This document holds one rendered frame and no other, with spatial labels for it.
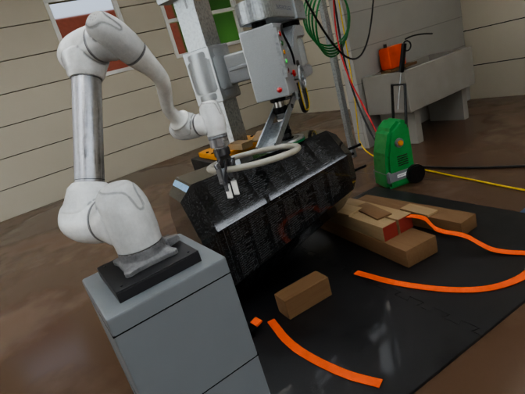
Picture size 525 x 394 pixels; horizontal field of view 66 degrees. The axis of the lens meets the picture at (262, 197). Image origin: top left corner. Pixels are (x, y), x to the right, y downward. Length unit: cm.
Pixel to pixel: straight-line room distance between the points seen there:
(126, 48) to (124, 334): 92
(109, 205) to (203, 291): 39
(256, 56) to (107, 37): 121
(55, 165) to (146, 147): 171
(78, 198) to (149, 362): 58
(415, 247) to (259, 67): 140
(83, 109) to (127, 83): 704
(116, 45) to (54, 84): 684
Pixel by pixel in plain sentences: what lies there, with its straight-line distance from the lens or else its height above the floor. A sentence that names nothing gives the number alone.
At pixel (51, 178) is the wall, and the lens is 830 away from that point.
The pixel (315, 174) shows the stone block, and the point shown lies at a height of 63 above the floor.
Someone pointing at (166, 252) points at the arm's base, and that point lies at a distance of 137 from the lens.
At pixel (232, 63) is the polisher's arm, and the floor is 140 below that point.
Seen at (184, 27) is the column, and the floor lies 174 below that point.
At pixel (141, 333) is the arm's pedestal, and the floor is 71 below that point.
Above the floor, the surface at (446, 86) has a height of 52.
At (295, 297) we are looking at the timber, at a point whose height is 12.
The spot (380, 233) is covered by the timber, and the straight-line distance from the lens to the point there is 262.
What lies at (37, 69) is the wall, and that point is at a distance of 834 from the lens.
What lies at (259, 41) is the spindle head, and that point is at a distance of 253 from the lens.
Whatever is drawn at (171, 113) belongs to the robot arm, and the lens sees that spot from 184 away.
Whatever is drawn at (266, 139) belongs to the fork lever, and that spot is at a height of 92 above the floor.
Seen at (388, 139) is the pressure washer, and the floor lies 45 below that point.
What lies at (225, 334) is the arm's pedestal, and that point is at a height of 55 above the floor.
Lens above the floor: 134
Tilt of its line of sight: 18 degrees down
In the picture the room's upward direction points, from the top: 16 degrees counter-clockwise
